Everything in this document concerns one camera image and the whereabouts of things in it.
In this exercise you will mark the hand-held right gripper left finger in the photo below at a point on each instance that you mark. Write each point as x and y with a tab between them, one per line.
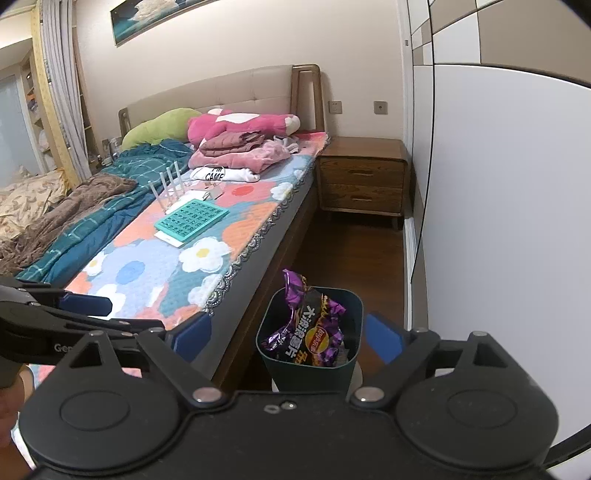
194	339

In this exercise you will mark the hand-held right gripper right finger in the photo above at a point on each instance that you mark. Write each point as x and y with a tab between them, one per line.
383	337

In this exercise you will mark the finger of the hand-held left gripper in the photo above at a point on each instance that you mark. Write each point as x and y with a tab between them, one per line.
92	324
87	305

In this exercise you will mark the dark teal trash bin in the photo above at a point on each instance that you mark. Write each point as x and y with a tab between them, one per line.
314	381

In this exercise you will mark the purple chip bag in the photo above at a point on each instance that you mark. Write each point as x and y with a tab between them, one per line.
300	332

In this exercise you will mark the person's left hand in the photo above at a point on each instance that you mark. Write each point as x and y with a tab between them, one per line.
11	415

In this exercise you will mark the teal plaid quilt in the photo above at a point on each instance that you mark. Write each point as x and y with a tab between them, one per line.
92	230

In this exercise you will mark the brown fleece blanket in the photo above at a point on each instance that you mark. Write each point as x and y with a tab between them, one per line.
55	207

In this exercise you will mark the white paper sheet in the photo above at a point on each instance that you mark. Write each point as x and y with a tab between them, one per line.
166	237

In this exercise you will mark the teal game board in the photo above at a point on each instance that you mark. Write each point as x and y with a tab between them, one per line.
191	219

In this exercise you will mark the beige patterned bedding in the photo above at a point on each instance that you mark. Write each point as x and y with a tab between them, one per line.
27	198

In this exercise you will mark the floral printed blanket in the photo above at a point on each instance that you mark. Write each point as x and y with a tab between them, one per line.
249	221

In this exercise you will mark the white rack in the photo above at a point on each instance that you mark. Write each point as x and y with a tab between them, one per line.
180	203

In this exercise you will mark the wooden nightstand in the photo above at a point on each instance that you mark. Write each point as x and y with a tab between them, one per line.
364	184

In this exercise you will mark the white printed t-shirt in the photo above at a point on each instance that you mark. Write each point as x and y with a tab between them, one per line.
235	175

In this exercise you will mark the white beige wardrobe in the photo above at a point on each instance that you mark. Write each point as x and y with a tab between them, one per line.
498	184

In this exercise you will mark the pink fleece garment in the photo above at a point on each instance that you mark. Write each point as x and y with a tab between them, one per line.
258	159

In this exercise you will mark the green pillow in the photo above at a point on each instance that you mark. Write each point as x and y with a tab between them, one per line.
157	127

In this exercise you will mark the white bookshelf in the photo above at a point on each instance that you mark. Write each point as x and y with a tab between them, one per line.
37	115

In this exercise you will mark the mauve folded garment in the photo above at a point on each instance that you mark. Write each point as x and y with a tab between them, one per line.
231	143

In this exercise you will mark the grey curtain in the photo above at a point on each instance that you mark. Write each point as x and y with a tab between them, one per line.
62	92

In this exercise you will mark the grey white cloth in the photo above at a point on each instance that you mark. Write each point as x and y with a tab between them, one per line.
288	144

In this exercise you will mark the pink plush toy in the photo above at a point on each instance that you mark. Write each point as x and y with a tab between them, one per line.
240	124

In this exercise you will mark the wooden bed beige headboard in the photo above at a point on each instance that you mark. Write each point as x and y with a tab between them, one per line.
240	87

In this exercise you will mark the beige wall socket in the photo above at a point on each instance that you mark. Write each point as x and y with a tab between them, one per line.
380	107

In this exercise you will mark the framed wall painting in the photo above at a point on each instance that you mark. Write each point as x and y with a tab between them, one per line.
138	23

